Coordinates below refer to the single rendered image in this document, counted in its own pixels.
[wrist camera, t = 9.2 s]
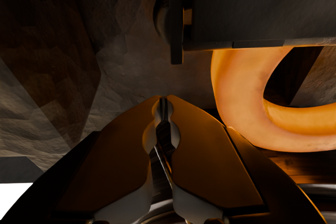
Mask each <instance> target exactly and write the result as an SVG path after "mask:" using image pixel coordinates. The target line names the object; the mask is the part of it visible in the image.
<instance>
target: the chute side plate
mask: <svg viewBox="0 0 336 224"><path fill-rule="evenodd" d="M327 37H336V0H192V16H191V40H192V42H193V43H210V42H233V41H257V40H280V39H304V38H327Z"/></svg>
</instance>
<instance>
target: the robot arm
mask: <svg viewBox="0 0 336 224"><path fill-rule="evenodd" d="M164 112H165V118H166V120H168V121H169V122H170V132H171V143H172V145H173V146H174V147H175V148H176V150H175V151H174V153H173V154H172V156H171V158H170V161H171V180H172V199H173V208H174V210H175V212H176V213H177V214H178V215H179V216H181V217H182V218H184V219H186V220H187V221H189V222H191V223H192V224H328V223H327V222H326V220H325V219H324V217H323V216H322V214H321V213H320V212H319V210H318V209H317V207H316V206H315V205H314V203H313V202H312V201H311V200H310V198H309V197H308V196H307V195H306V194H305V192H304V191H303V190H302V189H301V188H300V187H299V186H298V185H297V183H296V182H295V181H294V180H293V179H292V178H291V177H290V176H289V175H288V174H287V173H286V172H284V171H283V170H282V169H281V168H280V167H279V166H278V165H277V164H275V163H274V162H273V161H272V160H271V159H269V158H268V157H267V156H266V155H265V154H264V153H262V152H261V151H260V150H259V149H258V148H257V147H255V146H254V145H253V144H252V143H251V142H249V141H248V140H247V139H246V138H245V137H244V136H242V135H241V134H240V133H239V132H238V131H237V130H235V129H234V128H233V127H225V126H224V125H223V124H222V123H221V122H219V121H218V120H217V119H216V118H214V117H213V116H212V115H210V114H208V113H207V112H205V111H203V110H202V109H200V108H198V107H196V106H194V105H192V104H190V103H188V102H186V101H184V100H182V99H180V98H178V97H176V96H174V95H169V96H165V97H162V96H158V95H155V96H152V97H150V98H149V99H147V100H145V101H143V102H141V103H140V104H138V105H136V106H134V107H133V108H131V109H129V110H127V111H125V112H123V113H122V114H120V115H119V116H117V117H116V118H114V119H113V120H112V121H111V122H109V123H108V124H107V125H106V126H105V127H104V128H102V129H101V130H100V131H92V132H91V133H90V134H89V135H88V136H87V137H85V138H84V139H83V140H82V141H81V142H79V143H78V144H77V145H76V146H75V147H74V148H72V149H71V150H70V151H69V152H68V153H67V154H65V155H64V156H63V157H62V158H61V159H60V160H58V161H57V162H56V163H55V164H54V165H53V166H51V167H50V168H49V169H48V170H47V171H46V172H44V173H43V174H42V175H41V176H40V177H39V178H38V179H37V180H36V181H35V182H33V183H32V184H31V185H30V186H29V187H28V188H27V189H26V190H25V192H24V193H23V194H22V195H21V196H20V197H19V198H18V199H17V200H16V201H15V203H14V204H13V205H12V206H11V207H10V208H9V210H8V211H7V212H6V213H5V215H4V216H3V217H2V219H1V220H0V224H133V223H134V222H136V221H137V220H139V219H141V218H142V217H144V216H145V215H146V214H147V213H148V212H149V210H150V208H151V202H152V193H153V179H152V170H151V162H150V156H149V153H150V151H151V150H152V148H153V147H154V146H155V145H156V144H157V136H156V127H157V125H158V124H159V123H160V122H161V121H163V120H164Z"/></svg>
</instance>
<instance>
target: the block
mask: <svg viewBox="0 0 336 224"><path fill-rule="evenodd" d="M101 75H102V74H101V71H100V68H99V65H98V62H97V59H96V57H95V54H94V51H93V48H92V46H91V43H90V40H89V37H88V35H87V32H86V29H85V26H84V24H83V21H82V18H81V15H80V12H79V10H78V7H77V4H76V1H75V0H0V157H18V156H52V155H65V154H67V153H68V152H69V151H70V150H71V149H72V148H74V147H75V146H76V145H77V144H78V143H79V142H80V140H81V137H82V134H83V131H84V128H85V125H86V122H87V119H88V116H89V113H90V110H91V107H92V104H93V101H94V98H95V95H96V92H97V89H98V86H99V83H100V80H101Z"/></svg>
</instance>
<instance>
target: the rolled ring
mask: <svg viewBox="0 0 336 224"><path fill-rule="evenodd" d="M293 48H294V47H280V48H256V49H232V50H214V51H213V54H212V59H211V70H210V71H211V82H212V87H213V92H214V97H215V102H216V106H217V110H218V113H219V115H220V117H221V119H222V121H223V122H224V124H225V125H226V126H227V127H233V128H234V129H235V130H237V131H238V132H239V133H240V134H241V135H242V136H244V137H245V138H246V139H247V140H248V141H249V142H251V143H252V144H253V145H255V146H257V147H261V148H264V149H269V150H274V151H282V152H317V151H327V150H335V149H336V102H335V103H332V104H328V105H323V106H317V107H309V108H290V107H283V106H279V105H276V104H273V103H271V102H269V101H267V100H265V99H264V98H263V94H264V89H265V86H266V84H267V82H268V79H269V78H270V76H271V74H272V73H273V71H274V70H275V68H276V67H277V65H278V64H279V63H280V62H281V60H282V59H283V58H284V57H285V56H286V55H287V54H288V53H289V52H290V51H291V50H292V49H293Z"/></svg>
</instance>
